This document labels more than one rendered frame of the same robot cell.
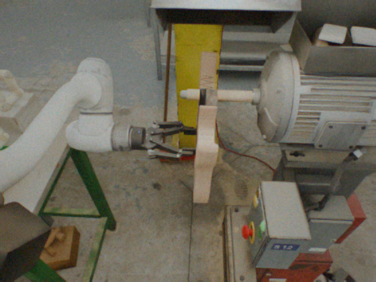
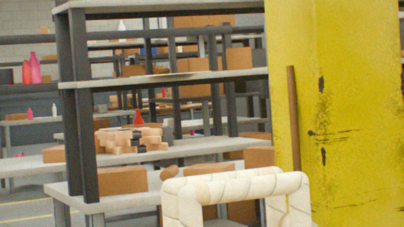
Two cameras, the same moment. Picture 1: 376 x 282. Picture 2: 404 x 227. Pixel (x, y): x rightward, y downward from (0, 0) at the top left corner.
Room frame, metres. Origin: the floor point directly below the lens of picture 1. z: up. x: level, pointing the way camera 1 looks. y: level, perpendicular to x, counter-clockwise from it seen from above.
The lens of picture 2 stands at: (-0.25, 1.29, 1.37)
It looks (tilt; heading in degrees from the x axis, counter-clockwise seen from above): 3 degrees down; 334
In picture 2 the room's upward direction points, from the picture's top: 4 degrees counter-clockwise
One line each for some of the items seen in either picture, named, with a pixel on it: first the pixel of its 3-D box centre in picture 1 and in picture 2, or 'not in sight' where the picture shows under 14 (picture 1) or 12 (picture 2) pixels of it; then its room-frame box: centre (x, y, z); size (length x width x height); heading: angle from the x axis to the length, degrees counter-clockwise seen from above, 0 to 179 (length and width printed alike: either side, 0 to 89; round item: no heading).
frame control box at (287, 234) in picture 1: (293, 223); not in sight; (0.35, -0.30, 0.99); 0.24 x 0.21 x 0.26; 87
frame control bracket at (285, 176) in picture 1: (292, 199); not in sight; (0.41, -0.31, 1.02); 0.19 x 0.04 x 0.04; 177
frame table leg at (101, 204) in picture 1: (96, 192); not in sight; (0.81, 0.52, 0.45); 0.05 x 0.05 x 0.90; 87
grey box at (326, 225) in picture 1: (328, 207); not in sight; (0.43, -0.46, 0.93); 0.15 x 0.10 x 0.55; 87
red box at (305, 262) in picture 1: (291, 260); not in sight; (0.42, -0.46, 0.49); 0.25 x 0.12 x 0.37; 87
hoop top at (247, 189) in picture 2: not in sight; (245, 188); (0.74, 0.74, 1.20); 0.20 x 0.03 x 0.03; 83
